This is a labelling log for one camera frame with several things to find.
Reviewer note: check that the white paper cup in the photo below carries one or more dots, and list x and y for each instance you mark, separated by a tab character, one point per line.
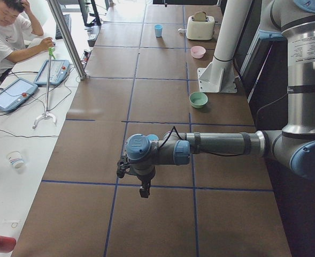
15	159

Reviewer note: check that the person in white shirt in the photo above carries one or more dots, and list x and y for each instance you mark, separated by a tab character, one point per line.
16	20

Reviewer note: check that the green bowl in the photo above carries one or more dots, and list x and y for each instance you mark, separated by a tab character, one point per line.
198	100

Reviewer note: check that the white pillar with base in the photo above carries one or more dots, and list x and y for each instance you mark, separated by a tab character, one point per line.
218	76

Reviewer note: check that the near teach pendant tablet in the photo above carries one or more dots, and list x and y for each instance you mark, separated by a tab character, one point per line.
16	94

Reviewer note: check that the white grabber stick tool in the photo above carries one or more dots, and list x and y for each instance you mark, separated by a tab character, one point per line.
47	115

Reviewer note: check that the teach pendant tablet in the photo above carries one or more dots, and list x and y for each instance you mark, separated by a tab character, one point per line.
59	70
16	94

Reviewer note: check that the aluminium frame post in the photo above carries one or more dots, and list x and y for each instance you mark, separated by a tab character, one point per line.
60	21

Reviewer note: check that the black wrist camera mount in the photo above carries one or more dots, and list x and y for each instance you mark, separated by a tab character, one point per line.
123	167

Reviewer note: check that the pink bowl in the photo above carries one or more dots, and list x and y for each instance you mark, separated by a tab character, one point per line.
197	52

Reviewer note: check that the far teach pendant tablet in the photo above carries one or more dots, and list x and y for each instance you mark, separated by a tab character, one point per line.
59	70

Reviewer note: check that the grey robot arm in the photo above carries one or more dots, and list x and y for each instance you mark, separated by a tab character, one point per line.
293	146

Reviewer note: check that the blue plastic cup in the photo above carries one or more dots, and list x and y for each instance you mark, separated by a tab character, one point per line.
158	30

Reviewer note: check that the cream toaster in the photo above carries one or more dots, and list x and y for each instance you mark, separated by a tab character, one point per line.
200	27

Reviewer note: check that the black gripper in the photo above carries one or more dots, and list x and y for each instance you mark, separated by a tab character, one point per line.
144	178

